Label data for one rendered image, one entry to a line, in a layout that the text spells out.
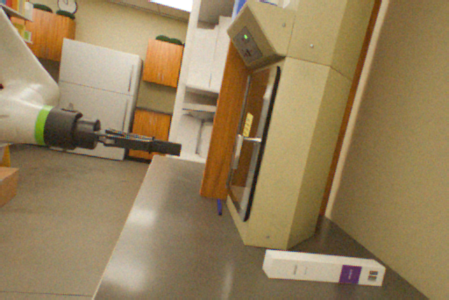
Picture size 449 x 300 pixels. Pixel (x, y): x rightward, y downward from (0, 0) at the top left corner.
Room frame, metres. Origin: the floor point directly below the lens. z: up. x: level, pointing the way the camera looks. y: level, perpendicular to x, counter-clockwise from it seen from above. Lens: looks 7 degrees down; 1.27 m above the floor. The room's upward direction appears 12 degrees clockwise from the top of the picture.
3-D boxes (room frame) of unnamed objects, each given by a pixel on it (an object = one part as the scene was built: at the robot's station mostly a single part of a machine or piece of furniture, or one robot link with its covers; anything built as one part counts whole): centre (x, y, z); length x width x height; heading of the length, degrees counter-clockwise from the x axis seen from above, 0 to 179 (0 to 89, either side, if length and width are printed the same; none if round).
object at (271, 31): (0.92, -0.01, 1.46); 0.32 x 0.11 x 0.10; 10
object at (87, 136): (0.76, 0.30, 1.14); 0.09 x 0.08 x 0.07; 100
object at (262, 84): (0.93, -0.06, 1.19); 0.30 x 0.01 x 0.40; 9
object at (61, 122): (0.75, 0.37, 1.15); 0.09 x 0.06 x 0.12; 10
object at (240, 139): (0.82, -0.05, 1.17); 0.05 x 0.03 x 0.10; 99
